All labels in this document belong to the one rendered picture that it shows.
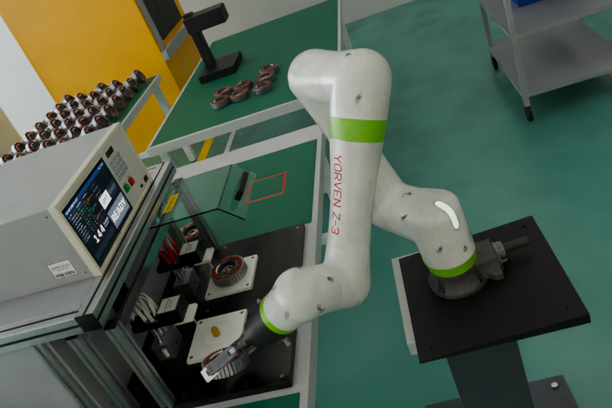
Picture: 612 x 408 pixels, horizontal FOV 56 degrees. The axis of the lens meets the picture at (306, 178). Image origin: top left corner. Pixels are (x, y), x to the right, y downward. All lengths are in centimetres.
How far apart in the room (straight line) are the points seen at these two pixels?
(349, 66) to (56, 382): 101
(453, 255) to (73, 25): 429
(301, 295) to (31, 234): 66
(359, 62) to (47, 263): 86
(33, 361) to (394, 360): 139
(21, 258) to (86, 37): 383
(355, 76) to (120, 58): 415
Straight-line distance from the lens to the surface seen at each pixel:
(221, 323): 166
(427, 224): 133
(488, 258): 145
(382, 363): 242
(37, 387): 161
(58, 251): 146
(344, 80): 113
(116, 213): 157
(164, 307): 159
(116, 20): 507
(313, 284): 113
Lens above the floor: 177
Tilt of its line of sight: 28 degrees down
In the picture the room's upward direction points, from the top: 23 degrees counter-clockwise
